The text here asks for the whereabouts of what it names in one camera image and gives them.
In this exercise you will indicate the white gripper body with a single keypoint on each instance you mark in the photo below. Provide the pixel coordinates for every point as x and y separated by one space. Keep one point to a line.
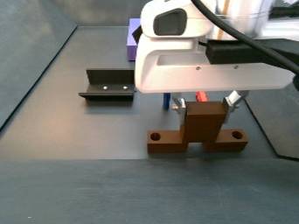
170 63

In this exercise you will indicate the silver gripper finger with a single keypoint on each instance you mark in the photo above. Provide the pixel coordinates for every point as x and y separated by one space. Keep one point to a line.
178 106
232 100

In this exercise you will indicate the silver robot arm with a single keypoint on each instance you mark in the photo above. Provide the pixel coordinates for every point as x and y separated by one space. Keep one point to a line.
201 45

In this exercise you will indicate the purple base board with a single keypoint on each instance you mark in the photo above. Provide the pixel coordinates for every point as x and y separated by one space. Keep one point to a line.
130 45

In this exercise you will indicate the blue cylindrical peg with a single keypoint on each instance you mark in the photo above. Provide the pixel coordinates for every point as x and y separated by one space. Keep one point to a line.
165 101

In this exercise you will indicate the red small peg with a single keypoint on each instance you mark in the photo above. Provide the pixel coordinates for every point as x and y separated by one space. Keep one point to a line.
201 97

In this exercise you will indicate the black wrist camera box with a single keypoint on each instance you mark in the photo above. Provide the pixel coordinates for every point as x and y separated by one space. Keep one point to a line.
233 52

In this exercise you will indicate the black angle bracket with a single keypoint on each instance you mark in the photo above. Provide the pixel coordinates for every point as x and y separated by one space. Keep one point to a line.
109 84

